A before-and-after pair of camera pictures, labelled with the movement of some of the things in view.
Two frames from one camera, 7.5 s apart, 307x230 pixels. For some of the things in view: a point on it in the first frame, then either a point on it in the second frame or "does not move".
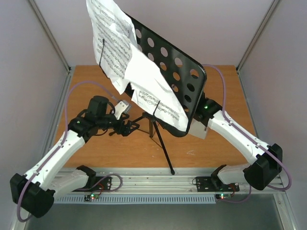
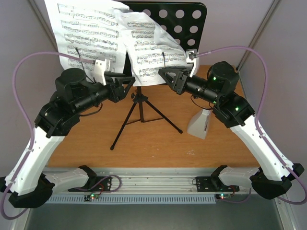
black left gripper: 125,132 -> 120,94
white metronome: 197,129 does not move
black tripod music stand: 166,80 -> 186,22
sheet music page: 151,91 -> 147,51
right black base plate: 213,184 does not move
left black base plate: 96,183 does not move
